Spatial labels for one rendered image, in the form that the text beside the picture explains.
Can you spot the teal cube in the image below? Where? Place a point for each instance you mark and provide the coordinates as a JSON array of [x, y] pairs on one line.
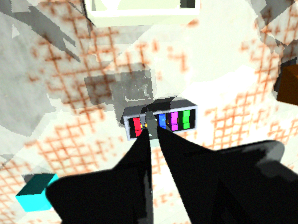
[[32, 196]]

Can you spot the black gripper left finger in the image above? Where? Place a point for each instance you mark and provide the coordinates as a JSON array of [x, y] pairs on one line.
[[129, 181]]

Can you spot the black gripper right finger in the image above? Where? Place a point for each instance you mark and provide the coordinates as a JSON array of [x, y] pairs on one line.
[[195, 169]]

